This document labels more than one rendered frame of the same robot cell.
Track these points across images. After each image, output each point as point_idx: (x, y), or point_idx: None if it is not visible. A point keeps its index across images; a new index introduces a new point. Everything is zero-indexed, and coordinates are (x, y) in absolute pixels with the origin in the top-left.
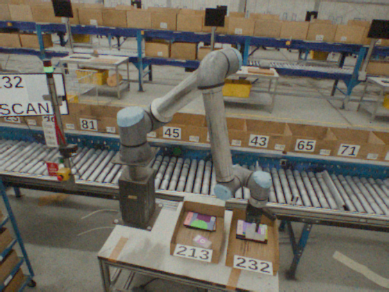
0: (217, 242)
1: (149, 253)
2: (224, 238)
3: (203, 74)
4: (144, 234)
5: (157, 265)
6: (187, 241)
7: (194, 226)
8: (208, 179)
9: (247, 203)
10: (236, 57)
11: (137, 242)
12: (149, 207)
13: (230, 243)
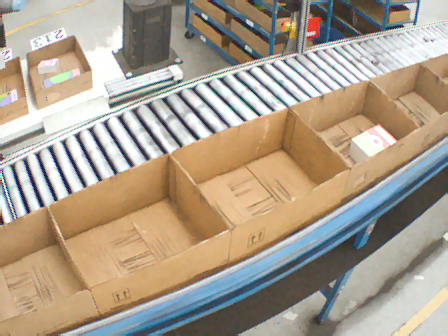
0: (35, 80)
1: (94, 41)
2: (29, 90)
3: None
4: (115, 47)
5: (80, 40)
6: (65, 64)
7: (64, 73)
8: (98, 166)
9: (4, 29)
10: None
11: (114, 40)
12: (124, 40)
13: (21, 87)
